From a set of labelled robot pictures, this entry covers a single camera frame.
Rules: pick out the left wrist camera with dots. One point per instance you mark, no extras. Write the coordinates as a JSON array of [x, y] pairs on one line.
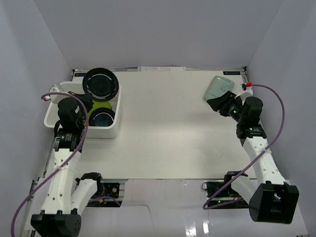
[[55, 89]]

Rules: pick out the white plastic bin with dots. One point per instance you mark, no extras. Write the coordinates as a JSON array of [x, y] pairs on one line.
[[99, 132]]

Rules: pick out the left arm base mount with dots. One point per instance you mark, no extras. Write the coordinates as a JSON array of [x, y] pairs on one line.
[[111, 196]]

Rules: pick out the aluminium frame rail right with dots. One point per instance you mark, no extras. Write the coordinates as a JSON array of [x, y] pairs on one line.
[[259, 149]]

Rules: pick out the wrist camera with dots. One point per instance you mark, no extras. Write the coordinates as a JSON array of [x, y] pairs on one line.
[[55, 89], [247, 90]]

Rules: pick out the black round plate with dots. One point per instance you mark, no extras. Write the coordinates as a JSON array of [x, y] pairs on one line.
[[103, 117], [100, 84]]

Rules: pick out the left dark label sticker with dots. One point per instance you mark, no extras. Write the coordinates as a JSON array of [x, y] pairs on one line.
[[79, 74]]

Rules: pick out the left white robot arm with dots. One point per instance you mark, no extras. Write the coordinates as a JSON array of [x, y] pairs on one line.
[[60, 214]]

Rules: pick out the lime green round plate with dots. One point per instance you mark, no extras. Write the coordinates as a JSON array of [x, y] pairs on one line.
[[97, 105]]

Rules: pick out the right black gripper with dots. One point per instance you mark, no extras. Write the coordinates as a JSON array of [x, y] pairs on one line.
[[220, 103]]

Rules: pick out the dark label sticker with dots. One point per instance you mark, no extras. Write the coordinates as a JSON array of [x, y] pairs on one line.
[[79, 74], [231, 73]]

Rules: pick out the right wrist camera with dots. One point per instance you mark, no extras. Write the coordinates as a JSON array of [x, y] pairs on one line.
[[247, 90]]

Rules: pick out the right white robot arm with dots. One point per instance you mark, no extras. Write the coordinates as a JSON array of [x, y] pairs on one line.
[[269, 197]]

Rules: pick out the pale green rectangular dish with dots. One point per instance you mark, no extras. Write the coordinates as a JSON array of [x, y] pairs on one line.
[[218, 87]]

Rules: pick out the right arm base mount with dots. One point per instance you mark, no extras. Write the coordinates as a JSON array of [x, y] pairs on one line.
[[227, 195]]

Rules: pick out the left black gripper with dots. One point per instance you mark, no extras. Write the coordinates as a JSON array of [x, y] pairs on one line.
[[82, 99]]

